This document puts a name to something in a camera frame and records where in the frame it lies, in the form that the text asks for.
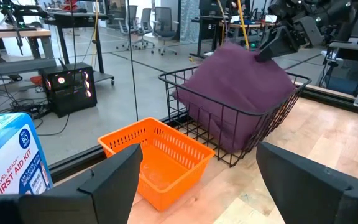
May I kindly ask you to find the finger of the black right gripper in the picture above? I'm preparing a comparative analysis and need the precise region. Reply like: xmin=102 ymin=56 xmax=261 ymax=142
xmin=255 ymin=26 xmax=300 ymax=63

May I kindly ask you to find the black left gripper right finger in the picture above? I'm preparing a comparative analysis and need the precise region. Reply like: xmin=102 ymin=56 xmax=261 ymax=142
xmin=255 ymin=141 xmax=358 ymax=224

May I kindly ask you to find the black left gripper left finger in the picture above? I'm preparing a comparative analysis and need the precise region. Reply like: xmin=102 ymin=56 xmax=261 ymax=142
xmin=0 ymin=143 xmax=144 ymax=224

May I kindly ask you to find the maroon cloth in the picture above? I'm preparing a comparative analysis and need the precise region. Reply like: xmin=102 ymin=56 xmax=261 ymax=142
xmin=174 ymin=42 xmax=296 ymax=154

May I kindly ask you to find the orange plastic basket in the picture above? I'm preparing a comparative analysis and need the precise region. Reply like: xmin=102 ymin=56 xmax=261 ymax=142
xmin=97 ymin=116 xmax=216 ymax=212

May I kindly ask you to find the blue first aid kit box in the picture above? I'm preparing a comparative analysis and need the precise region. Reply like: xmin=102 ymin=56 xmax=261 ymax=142
xmin=0 ymin=112 xmax=54 ymax=196

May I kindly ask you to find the grey office chair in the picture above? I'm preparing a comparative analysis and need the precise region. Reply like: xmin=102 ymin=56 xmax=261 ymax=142
xmin=151 ymin=6 xmax=180 ymax=57
xmin=116 ymin=4 xmax=139 ymax=50
xmin=134 ymin=7 xmax=155 ymax=49

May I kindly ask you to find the black computer tower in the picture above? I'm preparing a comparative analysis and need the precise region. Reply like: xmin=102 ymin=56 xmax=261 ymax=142
xmin=40 ymin=62 xmax=98 ymax=118

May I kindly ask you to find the black wheeled desk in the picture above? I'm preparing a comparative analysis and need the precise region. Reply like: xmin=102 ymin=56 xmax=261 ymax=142
xmin=42 ymin=12 xmax=116 ymax=86

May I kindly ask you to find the wooden top desk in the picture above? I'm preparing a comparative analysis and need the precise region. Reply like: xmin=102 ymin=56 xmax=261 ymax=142
xmin=0 ymin=24 xmax=57 ymax=94

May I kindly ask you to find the yellow hanging cable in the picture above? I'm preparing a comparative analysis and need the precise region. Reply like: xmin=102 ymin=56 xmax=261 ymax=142
xmin=236 ymin=0 xmax=250 ymax=50

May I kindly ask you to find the black wire basket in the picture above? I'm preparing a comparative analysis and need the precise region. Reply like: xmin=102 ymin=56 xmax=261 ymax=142
xmin=158 ymin=65 xmax=312 ymax=168

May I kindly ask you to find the thin black hanging cable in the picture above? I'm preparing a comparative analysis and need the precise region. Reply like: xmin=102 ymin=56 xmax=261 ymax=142
xmin=126 ymin=0 xmax=140 ymax=122

